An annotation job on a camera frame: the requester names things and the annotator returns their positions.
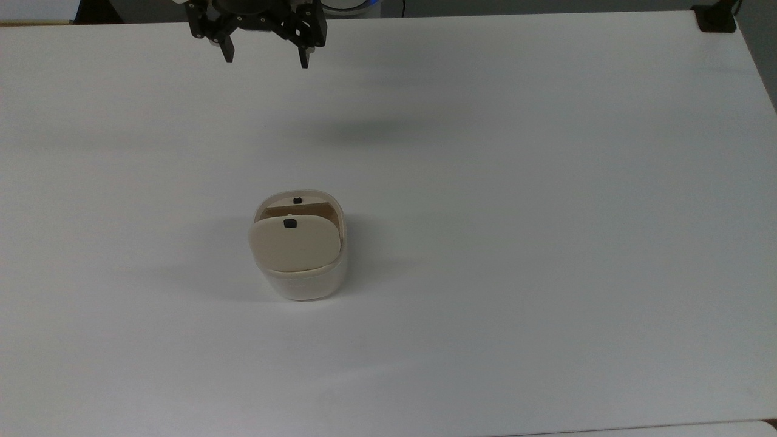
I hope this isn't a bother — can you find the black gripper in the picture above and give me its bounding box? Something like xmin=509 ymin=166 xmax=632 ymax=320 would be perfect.
xmin=185 ymin=0 xmax=329 ymax=69

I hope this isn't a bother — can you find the beige trash bin lid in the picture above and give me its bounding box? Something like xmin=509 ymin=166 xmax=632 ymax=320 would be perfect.
xmin=248 ymin=215 xmax=341 ymax=272

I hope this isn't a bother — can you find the white translucent trash bin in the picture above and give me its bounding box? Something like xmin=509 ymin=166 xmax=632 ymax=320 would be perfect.
xmin=249 ymin=190 xmax=350 ymax=302

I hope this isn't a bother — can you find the white board with wooden edge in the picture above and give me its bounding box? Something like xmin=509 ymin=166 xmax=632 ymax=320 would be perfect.
xmin=0 ymin=0 xmax=81 ymax=25

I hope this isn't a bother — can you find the black camera pole with clamp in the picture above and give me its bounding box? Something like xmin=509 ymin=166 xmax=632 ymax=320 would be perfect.
xmin=694 ymin=0 xmax=742 ymax=33

